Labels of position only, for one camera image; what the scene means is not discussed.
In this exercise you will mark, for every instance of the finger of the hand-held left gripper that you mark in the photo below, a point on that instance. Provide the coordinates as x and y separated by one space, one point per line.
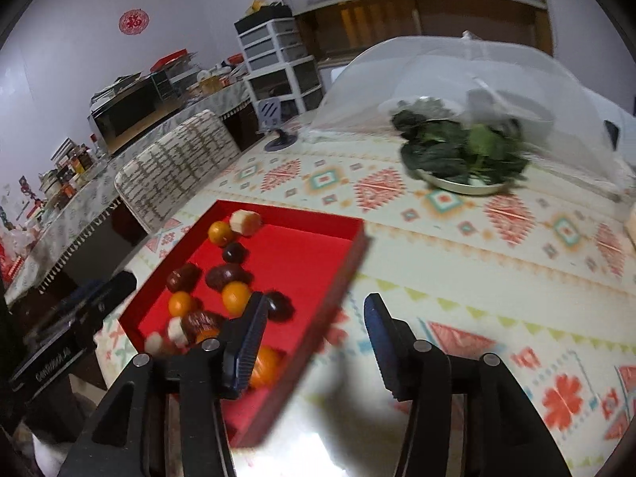
102 292

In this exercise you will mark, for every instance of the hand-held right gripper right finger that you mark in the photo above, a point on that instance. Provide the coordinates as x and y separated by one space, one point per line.
382 343

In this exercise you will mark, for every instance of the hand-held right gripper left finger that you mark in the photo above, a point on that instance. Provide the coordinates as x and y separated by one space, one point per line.
246 348

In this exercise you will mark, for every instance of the orange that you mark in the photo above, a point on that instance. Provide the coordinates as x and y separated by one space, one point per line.
268 365
220 232
180 303
236 295

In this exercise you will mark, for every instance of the banana piece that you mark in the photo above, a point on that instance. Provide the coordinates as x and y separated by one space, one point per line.
154 343
246 221
176 330

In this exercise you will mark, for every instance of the red tray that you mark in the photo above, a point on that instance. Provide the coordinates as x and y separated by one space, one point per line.
298 263

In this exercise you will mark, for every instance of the cloth-covered side table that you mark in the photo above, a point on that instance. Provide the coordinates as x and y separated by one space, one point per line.
79 213

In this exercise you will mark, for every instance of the patterned tablecloth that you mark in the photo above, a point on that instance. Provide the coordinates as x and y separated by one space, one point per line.
447 268

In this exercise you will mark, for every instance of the group of spice bottles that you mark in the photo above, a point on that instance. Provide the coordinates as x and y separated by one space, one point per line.
74 169

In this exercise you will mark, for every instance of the white plate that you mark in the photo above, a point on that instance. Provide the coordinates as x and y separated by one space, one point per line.
462 186

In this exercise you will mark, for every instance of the microwave oven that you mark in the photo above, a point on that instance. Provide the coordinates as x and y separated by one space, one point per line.
129 114

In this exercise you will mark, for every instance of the spinach leaves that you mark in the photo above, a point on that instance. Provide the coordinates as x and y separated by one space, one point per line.
447 149

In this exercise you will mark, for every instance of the small desk fan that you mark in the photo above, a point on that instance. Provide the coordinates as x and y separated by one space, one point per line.
271 114

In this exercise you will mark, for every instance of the white mesh food cover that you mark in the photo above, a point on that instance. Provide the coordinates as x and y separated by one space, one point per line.
397 64

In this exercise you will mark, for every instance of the plastic drawer cabinet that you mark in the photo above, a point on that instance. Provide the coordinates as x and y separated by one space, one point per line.
278 59

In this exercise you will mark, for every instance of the red wall decoration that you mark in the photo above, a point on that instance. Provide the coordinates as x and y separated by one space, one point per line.
133 21

